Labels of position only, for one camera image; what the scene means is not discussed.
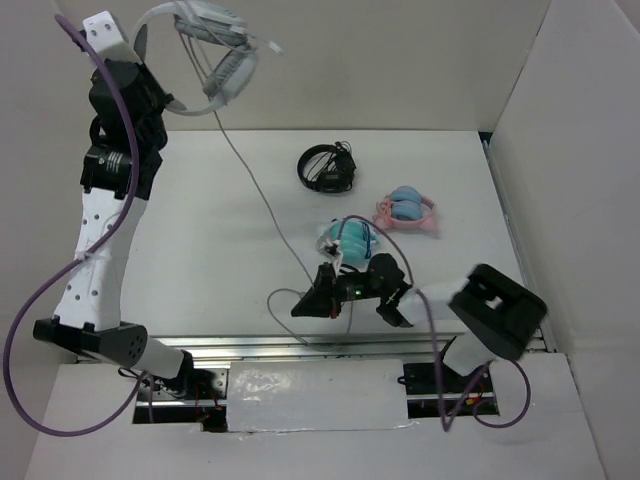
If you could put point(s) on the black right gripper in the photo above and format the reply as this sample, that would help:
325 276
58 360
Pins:
324 297

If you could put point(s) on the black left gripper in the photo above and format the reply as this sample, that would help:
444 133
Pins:
164 98

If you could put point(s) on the grey white over-ear headphones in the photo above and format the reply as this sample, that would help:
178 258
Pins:
222 50

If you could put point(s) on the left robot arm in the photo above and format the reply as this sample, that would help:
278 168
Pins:
116 188

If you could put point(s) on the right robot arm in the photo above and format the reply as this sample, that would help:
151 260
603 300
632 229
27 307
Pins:
501 316

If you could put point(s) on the pink blue cat-ear headphones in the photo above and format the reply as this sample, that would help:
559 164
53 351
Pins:
407 209

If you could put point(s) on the black headphones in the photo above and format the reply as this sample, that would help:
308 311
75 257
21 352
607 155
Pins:
336 175

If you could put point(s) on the white taped cover plate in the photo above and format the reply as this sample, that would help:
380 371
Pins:
327 395

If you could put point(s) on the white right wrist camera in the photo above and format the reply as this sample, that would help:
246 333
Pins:
332 250

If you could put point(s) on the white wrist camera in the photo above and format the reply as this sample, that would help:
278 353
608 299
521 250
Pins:
105 35
332 250

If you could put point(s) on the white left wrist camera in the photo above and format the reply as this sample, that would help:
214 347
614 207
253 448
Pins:
105 35

